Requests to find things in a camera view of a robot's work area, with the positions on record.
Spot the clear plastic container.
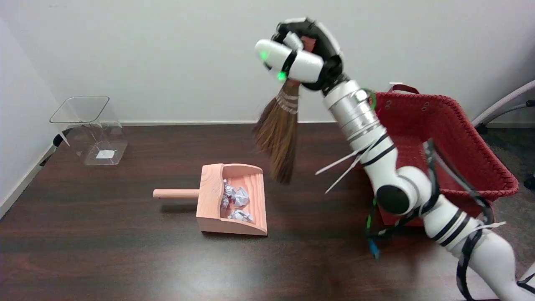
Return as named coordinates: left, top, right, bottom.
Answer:
left=49, top=96, right=128, bottom=166

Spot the red woven basket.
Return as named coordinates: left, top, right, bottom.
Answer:
left=366, top=84, right=519, bottom=228

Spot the wooden dustpan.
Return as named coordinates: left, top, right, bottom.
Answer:
left=153, top=163, right=268, bottom=236

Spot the green robot cable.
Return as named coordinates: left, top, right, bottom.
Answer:
left=365, top=199, right=377, bottom=235

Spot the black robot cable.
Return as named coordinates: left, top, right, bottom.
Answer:
left=367, top=139, right=496, bottom=301

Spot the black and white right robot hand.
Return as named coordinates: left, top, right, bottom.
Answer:
left=254, top=18, right=350, bottom=92

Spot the brown straw hand broom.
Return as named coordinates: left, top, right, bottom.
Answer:
left=252, top=36, right=316, bottom=185

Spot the white chair frame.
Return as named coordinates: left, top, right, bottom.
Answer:
left=471, top=80, right=535, bottom=134

